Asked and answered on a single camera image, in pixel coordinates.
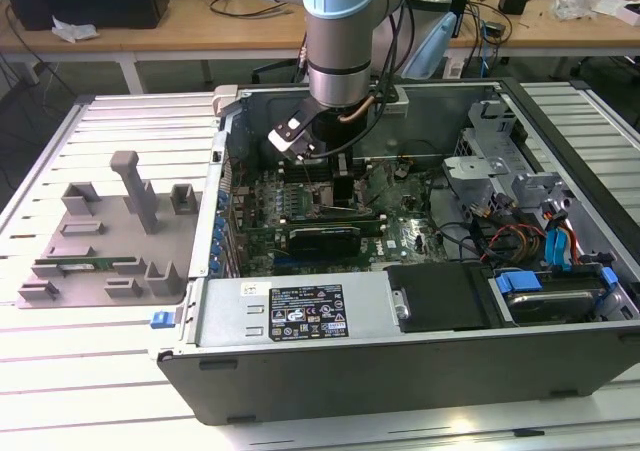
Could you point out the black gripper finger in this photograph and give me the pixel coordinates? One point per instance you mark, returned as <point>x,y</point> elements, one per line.
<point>344,193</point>

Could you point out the thin metal locking lever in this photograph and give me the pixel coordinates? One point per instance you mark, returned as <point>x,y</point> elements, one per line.
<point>325,206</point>
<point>310,178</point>

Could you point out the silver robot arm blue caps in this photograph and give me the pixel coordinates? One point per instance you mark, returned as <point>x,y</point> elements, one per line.
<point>340,56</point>

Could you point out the CPU socket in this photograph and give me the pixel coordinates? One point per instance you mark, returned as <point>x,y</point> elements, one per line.
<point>322,196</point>

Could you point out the black graphics card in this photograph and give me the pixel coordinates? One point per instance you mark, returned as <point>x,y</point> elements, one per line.
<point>325,243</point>

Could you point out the round coin battery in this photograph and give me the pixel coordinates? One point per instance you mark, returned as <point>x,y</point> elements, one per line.
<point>400,173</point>

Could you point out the green motherboard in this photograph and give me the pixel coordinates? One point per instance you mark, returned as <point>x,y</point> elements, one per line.
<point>407,208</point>

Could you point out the black disk bay cover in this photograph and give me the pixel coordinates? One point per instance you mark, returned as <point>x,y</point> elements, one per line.
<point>440,296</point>

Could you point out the black upright box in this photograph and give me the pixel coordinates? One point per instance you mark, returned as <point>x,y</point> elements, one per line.
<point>461,11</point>

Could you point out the silver power supply with label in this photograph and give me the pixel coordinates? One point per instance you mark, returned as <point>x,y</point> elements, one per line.
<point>225,311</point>

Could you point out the wooden desk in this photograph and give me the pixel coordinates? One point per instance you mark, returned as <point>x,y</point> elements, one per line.
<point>200,36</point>

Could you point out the open black PC case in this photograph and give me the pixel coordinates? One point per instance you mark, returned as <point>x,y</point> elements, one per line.
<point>350,381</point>

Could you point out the small black cube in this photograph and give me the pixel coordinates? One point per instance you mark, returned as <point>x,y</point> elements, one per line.
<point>513,0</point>

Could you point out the blue case latch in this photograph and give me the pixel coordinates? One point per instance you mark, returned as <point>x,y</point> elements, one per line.
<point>161,319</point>

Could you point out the hard disk in blue carrier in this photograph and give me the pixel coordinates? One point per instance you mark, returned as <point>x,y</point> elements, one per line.
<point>550,303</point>

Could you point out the grey parts rack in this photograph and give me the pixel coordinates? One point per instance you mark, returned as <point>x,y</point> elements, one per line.
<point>115,243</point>

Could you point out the green RAM stick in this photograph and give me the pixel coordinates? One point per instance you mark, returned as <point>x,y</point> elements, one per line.
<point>107,261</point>

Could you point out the clear plastic wrap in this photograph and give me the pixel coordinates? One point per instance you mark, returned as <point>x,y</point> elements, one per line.
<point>575,3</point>

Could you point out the crumpled white paper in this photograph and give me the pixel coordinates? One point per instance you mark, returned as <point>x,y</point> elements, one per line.
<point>75,28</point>

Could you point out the small white box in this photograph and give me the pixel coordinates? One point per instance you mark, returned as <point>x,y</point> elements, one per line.
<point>629,13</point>

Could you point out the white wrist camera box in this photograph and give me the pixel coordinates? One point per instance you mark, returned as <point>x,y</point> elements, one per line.
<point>282,145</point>

